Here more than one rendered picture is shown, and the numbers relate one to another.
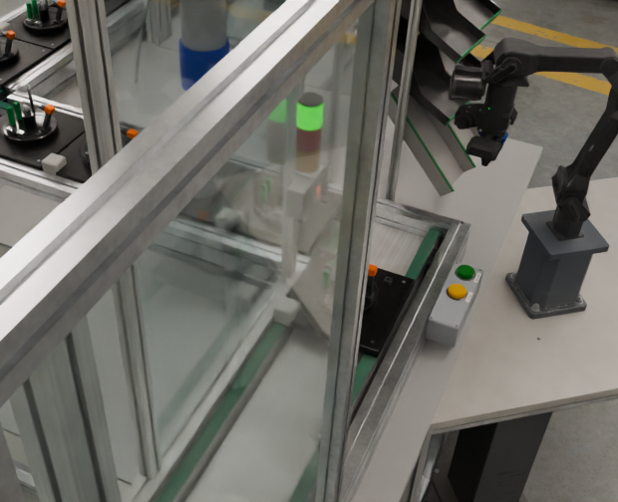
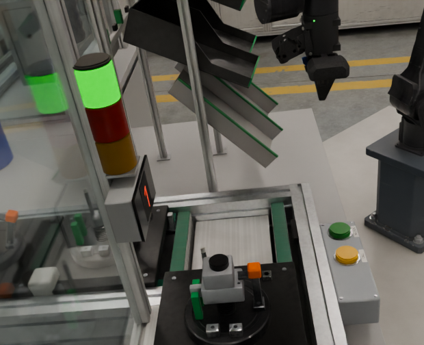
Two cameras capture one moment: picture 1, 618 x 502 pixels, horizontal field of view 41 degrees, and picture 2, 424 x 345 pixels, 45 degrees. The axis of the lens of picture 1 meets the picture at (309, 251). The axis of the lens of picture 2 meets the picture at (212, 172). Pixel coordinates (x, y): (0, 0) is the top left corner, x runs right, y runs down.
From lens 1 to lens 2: 0.96 m
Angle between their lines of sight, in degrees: 15
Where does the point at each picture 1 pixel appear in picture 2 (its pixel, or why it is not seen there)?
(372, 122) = not seen: outside the picture
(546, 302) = not seen: outside the picture
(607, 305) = not seen: outside the picture
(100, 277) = not seen: outside the picture
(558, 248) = not seen: outside the picture
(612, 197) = (394, 122)
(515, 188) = (313, 145)
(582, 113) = (286, 108)
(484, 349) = (401, 308)
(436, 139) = (235, 116)
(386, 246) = (235, 239)
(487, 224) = (312, 182)
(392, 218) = (227, 209)
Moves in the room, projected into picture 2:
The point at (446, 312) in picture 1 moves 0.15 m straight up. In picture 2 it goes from (351, 284) to (352, 213)
